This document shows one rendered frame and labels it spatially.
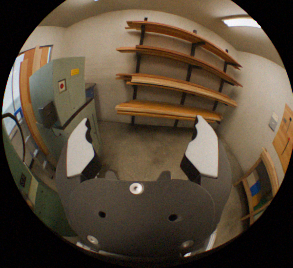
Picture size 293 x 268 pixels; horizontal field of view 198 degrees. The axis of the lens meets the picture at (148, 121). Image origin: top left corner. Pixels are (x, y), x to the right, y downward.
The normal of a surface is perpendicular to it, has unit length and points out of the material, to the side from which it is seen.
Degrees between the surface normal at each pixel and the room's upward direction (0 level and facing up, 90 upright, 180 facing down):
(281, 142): 90
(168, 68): 90
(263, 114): 90
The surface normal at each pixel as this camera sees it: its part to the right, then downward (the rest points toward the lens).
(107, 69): 0.05, 0.55
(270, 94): -0.99, -0.08
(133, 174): 0.13, -0.83
